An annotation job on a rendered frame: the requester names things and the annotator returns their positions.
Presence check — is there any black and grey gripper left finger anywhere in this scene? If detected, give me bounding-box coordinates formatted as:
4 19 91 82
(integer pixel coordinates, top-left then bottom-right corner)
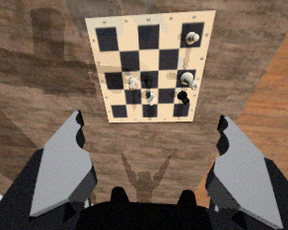
0 110 98 230

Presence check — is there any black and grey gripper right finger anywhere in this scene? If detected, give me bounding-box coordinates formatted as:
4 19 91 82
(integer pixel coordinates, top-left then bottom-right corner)
205 115 288 230

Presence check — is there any black and cream chessboard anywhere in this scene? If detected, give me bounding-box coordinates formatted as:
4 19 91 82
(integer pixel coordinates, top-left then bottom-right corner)
85 11 215 122

